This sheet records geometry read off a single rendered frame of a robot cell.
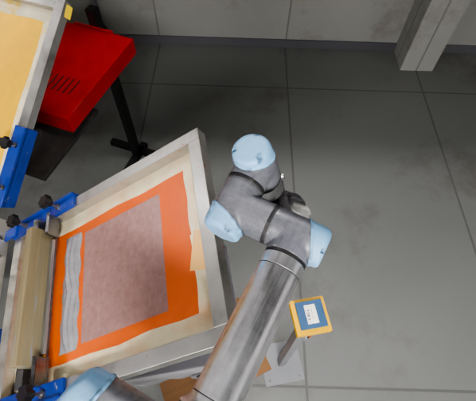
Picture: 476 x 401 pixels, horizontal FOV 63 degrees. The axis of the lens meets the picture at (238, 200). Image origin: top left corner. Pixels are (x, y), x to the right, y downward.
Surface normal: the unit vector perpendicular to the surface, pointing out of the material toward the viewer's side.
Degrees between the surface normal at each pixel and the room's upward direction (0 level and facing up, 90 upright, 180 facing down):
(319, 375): 0
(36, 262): 56
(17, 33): 32
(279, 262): 7
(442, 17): 90
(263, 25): 90
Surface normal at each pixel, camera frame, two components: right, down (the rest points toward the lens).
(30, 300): 0.83, -0.41
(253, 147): -0.27, -0.47
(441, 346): 0.02, -0.53
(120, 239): -0.51, -0.38
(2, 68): -0.17, -0.04
